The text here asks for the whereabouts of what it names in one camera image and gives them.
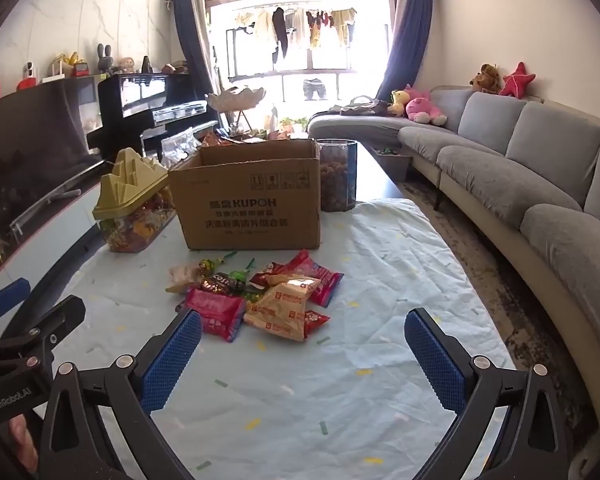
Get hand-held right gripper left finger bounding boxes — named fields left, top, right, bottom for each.
left=32, top=307, right=203, bottom=480

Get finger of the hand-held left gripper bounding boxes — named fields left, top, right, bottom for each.
left=0, top=277, right=32, bottom=318
left=0, top=295, right=87, bottom=361

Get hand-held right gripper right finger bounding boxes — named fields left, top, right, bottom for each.
left=404, top=307, right=573, bottom=480

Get pink snack packet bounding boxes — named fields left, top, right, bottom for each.
left=286, top=250, right=345, bottom=308
left=182, top=287, right=247, bottom=343

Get small beige snack packet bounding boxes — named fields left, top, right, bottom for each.
left=166, top=265, right=206, bottom=293

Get maroon cookie packet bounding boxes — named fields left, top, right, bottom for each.
left=200, top=272, right=246, bottom=296

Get green lollipop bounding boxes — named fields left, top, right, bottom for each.
left=227, top=258, right=257, bottom=287
left=199, top=255, right=238, bottom=274

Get red and white snack packet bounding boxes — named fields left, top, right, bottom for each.
left=250, top=261, right=293, bottom=288

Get brown cardboard box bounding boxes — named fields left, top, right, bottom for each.
left=167, top=138, right=323, bottom=252

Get clear jar of brown snacks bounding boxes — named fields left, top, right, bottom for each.
left=314, top=138, right=358, bottom=212

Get person's left hand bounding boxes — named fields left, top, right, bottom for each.
left=7, top=415, right=41, bottom=468

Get patterned floor rug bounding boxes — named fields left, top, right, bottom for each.
left=395, top=180, right=598, bottom=443

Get candy jar with gold lid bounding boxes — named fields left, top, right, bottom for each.
left=91, top=147, right=177, bottom=254

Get black television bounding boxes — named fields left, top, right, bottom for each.
left=0, top=80, right=106, bottom=241

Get grey storage box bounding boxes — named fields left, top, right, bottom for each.
left=375, top=147, right=413, bottom=182

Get clear plastic bag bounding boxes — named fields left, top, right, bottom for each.
left=160, top=129, right=203, bottom=167

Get grey sofa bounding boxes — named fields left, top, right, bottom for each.
left=307, top=85, right=600, bottom=441

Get black piano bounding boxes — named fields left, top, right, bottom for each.
left=87, top=72, right=221, bottom=161

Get pink plush toy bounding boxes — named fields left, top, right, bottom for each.
left=405, top=87, right=448, bottom=127

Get yellow plush toy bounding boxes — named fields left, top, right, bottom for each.
left=387, top=89, right=409, bottom=116

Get white shell-shaped bowl stand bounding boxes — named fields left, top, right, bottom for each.
left=205, top=86, right=267, bottom=133

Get grey bag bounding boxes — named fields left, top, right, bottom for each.
left=339, top=95, right=390, bottom=114

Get brown plush toy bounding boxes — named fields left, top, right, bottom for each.
left=470, top=64, right=503, bottom=93

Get red star plush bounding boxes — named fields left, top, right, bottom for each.
left=499, top=61, right=537, bottom=98

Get blue curtain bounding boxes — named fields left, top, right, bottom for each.
left=377, top=0, right=433, bottom=103
left=171, top=0, right=216, bottom=98

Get row of hanging laundry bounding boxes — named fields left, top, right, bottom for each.
left=232, top=5, right=358, bottom=61

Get white home camera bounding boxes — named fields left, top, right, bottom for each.
left=17, top=61, right=39, bottom=90

